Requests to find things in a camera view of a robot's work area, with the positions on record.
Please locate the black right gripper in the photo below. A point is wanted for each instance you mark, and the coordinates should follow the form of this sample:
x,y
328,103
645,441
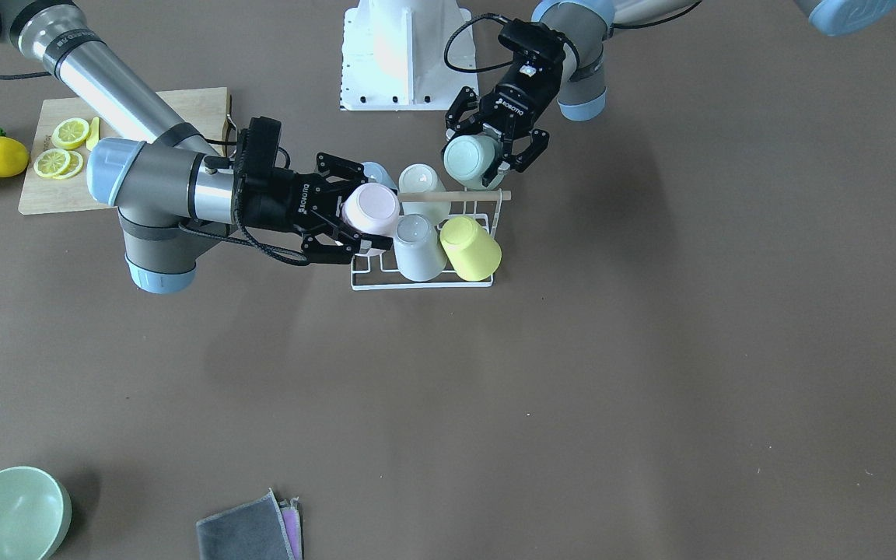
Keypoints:
x,y
281,204

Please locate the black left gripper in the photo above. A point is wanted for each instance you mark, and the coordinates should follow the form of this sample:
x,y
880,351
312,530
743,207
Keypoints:
x,y
516,98

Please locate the pink cup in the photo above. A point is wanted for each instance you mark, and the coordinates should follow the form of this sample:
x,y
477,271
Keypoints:
x,y
372,209

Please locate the green cup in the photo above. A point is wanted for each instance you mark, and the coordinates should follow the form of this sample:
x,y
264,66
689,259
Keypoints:
x,y
467,158

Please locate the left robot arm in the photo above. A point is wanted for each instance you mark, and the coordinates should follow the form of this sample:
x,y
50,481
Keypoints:
x,y
585,26

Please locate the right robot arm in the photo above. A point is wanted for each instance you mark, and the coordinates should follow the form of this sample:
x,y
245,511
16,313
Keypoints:
x,y
175,195

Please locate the light blue cup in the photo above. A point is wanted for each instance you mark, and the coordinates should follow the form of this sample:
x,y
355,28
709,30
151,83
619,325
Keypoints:
x,y
374,172

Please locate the cream white cup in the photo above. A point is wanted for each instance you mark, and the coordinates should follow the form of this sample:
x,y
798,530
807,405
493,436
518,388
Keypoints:
x,y
422,179

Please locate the grey cup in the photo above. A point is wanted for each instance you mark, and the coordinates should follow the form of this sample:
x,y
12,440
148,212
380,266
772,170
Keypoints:
x,y
417,250

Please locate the yellow cup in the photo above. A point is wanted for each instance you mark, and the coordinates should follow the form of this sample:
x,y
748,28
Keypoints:
x,y
472,252

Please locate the yellow plastic knife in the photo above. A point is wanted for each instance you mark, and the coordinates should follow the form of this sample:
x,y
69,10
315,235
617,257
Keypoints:
x,y
93,134

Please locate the lemon slice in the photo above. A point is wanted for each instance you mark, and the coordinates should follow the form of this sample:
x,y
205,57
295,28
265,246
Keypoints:
x,y
52,163
73,168
70,133

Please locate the grey folded cloth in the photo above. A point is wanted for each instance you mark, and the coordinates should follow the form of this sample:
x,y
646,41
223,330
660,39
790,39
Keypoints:
x,y
266,528

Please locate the green bowl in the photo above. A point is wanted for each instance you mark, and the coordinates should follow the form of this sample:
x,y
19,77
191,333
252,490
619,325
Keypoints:
x,y
35,513

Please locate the white wire cup holder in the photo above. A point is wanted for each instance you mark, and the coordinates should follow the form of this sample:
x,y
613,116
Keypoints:
x,y
381,273

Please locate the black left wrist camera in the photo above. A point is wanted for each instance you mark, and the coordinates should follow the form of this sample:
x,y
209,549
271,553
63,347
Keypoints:
x,y
533,41

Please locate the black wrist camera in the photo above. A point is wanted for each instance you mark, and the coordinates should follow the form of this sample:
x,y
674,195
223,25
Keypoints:
x,y
533,41
255,160

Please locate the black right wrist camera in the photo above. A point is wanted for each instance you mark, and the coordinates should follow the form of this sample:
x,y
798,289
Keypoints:
x,y
255,160

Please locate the white camera stand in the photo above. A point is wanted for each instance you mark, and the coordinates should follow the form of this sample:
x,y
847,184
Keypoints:
x,y
393,56

